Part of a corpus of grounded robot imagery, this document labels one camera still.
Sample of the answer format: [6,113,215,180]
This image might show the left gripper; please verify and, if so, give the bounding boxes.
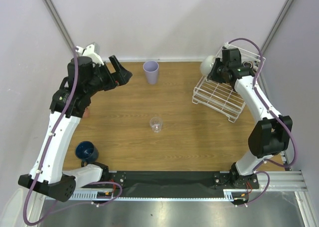
[85,56,132,97]

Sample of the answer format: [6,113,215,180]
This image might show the black mug white inside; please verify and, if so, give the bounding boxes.
[243,61,254,69]

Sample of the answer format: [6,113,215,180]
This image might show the cream round mug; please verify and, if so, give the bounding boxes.
[200,55,216,76]

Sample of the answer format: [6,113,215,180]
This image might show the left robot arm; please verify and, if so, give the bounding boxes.
[18,55,132,202]

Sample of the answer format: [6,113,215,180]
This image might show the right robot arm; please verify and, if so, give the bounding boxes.
[207,47,293,188]

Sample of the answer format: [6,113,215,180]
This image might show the lilac plastic tumbler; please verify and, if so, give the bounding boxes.
[143,60,159,85]

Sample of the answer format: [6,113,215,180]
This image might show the pink mug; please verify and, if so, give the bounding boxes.
[82,107,90,118]

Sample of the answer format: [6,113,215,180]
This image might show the clear glass cup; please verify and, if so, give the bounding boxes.
[150,117,163,133]

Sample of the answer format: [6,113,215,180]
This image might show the large dark blue mug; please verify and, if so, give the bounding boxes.
[75,141,99,167]

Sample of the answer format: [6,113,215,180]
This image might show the white wire dish rack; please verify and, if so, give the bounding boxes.
[192,43,260,123]

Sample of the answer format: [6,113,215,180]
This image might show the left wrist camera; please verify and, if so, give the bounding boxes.
[76,42,103,64]

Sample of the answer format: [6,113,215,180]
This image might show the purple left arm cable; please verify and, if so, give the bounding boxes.
[22,46,123,225]

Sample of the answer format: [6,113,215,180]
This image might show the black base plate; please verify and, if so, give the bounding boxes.
[111,171,259,199]

